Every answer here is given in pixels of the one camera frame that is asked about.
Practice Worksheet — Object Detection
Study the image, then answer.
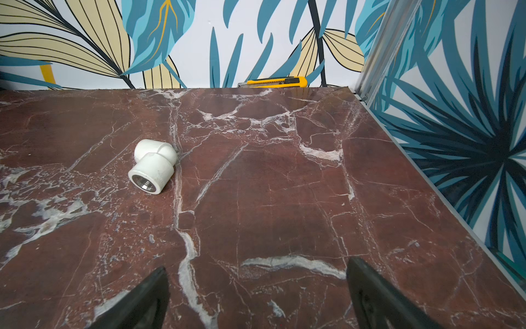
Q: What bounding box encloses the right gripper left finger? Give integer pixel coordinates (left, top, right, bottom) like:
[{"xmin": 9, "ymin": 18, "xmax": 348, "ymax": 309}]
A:
[{"xmin": 90, "ymin": 267, "xmax": 170, "ymax": 329}]

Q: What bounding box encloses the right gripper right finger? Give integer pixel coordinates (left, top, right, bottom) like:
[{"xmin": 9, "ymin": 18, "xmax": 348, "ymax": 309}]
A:
[{"xmin": 346, "ymin": 257, "xmax": 442, "ymax": 328}]

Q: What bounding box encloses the white pvc elbow fitting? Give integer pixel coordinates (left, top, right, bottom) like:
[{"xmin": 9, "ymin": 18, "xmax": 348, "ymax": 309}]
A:
[{"xmin": 128, "ymin": 139, "xmax": 178, "ymax": 195}]

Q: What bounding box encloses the yellow utility knife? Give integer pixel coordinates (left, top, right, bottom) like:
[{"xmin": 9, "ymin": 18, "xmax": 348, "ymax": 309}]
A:
[{"xmin": 238, "ymin": 76, "xmax": 309, "ymax": 89}]

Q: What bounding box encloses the right aluminium frame post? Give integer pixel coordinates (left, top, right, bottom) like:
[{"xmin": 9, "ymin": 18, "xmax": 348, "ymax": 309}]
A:
[{"xmin": 355, "ymin": 1, "xmax": 421, "ymax": 105}]

